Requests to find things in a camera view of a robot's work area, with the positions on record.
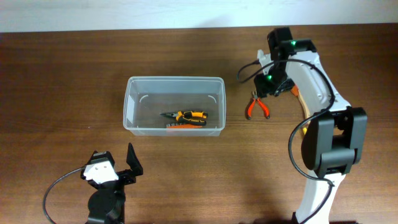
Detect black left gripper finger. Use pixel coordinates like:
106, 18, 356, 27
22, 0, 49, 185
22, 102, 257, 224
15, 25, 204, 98
85, 151, 115, 168
126, 142, 143, 176

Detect orange scraper wooden handle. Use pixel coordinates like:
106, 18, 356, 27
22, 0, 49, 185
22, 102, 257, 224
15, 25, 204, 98
291, 85, 311, 136

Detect red handled wire cutters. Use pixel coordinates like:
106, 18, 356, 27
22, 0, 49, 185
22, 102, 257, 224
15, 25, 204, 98
246, 90, 271, 121

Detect orange screwdriver bit holder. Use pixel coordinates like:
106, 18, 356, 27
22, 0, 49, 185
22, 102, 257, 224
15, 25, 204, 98
166, 123, 202, 129

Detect yellow black long-nose pliers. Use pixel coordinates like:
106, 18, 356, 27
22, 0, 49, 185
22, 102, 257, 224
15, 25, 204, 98
160, 111, 208, 126

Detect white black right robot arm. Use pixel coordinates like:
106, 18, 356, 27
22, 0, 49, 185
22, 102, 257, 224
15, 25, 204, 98
123, 27, 368, 223

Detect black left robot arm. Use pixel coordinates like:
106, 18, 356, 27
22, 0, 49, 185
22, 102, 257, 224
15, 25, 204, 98
80, 151, 142, 224

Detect clear plastic container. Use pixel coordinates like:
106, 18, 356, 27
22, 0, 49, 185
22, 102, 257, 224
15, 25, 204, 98
123, 76, 226, 137

